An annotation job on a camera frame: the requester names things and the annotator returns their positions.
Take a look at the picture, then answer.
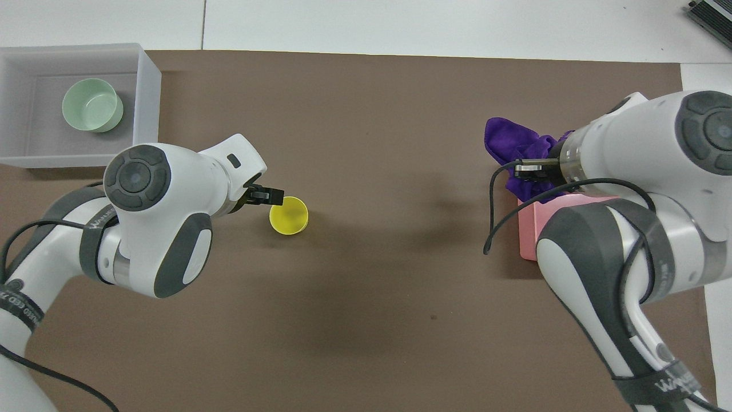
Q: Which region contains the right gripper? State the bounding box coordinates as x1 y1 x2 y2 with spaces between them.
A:
514 141 567 187

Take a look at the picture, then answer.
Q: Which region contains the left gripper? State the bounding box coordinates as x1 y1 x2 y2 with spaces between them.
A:
229 184 285 216

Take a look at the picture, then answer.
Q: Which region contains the pink box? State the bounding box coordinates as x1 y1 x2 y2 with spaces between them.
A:
516 193 622 262

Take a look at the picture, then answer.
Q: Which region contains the translucent white plastic box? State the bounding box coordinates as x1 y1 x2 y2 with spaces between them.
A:
0 43 162 169

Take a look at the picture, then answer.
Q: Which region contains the yellow cup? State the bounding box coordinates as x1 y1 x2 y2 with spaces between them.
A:
269 196 309 236

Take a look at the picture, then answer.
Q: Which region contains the purple cloth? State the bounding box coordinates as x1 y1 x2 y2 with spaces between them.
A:
484 117 576 199

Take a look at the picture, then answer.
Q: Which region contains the pale green bowl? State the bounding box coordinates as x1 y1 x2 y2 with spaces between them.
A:
62 78 124 133

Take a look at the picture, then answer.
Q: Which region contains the black cable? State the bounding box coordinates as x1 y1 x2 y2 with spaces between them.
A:
0 182 121 412
483 160 658 305

